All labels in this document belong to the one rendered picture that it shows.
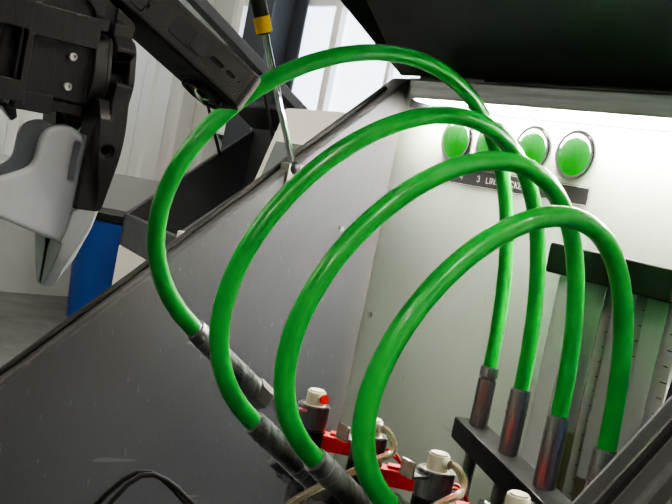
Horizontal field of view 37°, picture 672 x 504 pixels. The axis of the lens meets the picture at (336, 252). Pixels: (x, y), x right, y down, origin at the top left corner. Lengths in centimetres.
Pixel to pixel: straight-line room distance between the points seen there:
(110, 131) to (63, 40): 5
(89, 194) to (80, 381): 56
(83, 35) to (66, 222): 10
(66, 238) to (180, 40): 13
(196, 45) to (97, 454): 64
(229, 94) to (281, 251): 59
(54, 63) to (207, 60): 9
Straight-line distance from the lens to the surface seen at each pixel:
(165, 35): 59
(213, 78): 60
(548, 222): 63
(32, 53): 55
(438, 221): 118
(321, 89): 702
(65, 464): 113
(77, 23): 55
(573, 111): 103
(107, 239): 687
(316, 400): 85
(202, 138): 75
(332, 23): 718
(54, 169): 57
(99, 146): 55
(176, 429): 117
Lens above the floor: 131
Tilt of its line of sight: 4 degrees down
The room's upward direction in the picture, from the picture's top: 11 degrees clockwise
